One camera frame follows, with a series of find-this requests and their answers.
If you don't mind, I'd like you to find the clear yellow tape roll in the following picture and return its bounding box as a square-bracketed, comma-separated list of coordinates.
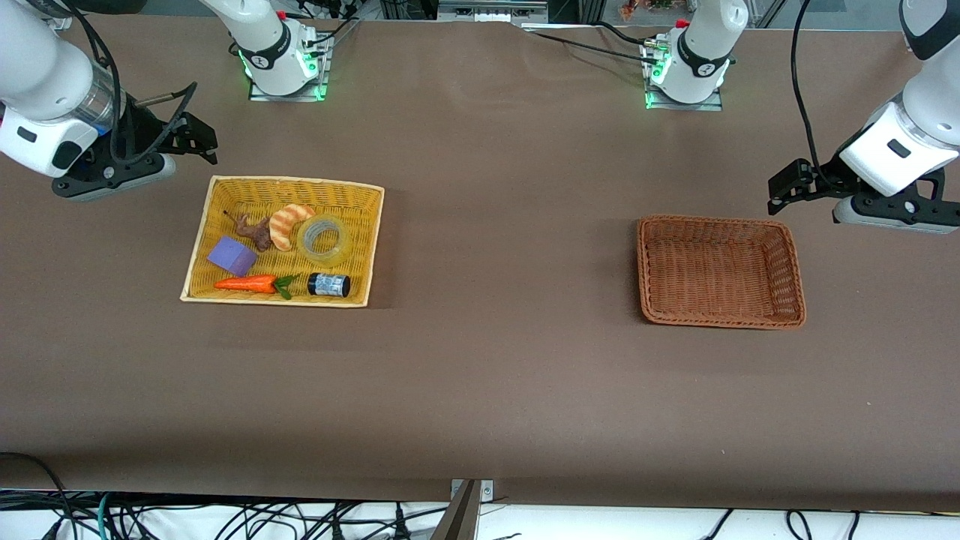
[297, 214, 353, 268]

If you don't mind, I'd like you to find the brown woven basket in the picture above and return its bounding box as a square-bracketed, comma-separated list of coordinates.
[637, 215, 807, 331]

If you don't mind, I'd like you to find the brown animal toy figure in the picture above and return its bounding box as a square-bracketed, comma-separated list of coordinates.
[223, 211, 273, 252]

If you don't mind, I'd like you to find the purple foam block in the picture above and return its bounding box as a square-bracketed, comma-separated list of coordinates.
[207, 236, 258, 277]

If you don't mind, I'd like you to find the orange striped croissant toy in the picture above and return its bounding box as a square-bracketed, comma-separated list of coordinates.
[269, 204, 317, 252]

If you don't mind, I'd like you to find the orange toy carrot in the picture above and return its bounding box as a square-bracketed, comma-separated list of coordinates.
[214, 274, 298, 301]

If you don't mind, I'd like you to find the yellow woven basket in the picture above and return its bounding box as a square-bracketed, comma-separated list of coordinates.
[180, 175, 386, 308]

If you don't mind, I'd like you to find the small black jar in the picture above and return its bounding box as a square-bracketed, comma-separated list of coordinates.
[307, 273, 352, 299]

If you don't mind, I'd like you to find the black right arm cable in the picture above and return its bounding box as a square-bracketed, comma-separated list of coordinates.
[71, 4, 200, 167]

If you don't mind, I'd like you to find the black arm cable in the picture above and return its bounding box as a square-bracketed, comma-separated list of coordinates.
[791, 0, 837, 188]
[71, 4, 200, 167]

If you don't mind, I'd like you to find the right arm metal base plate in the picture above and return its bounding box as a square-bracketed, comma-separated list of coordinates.
[248, 34, 332, 102]

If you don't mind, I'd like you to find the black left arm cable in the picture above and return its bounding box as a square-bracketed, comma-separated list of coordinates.
[791, 0, 837, 188]

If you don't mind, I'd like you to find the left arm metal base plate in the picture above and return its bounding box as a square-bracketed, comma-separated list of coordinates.
[643, 41, 725, 112]

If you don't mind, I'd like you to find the black cable at right base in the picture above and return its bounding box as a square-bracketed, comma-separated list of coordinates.
[298, 16, 359, 50]

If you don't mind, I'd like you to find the short black table cable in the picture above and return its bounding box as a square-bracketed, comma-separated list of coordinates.
[596, 21, 655, 46]

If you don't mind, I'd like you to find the long black table cable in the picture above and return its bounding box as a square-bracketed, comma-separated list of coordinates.
[521, 28, 661, 62]

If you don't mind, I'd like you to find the black looped floor cable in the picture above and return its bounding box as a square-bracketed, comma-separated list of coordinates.
[0, 452, 76, 540]

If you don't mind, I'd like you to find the metal camera mount strut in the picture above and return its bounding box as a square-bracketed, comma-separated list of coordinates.
[431, 478, 496, 540]

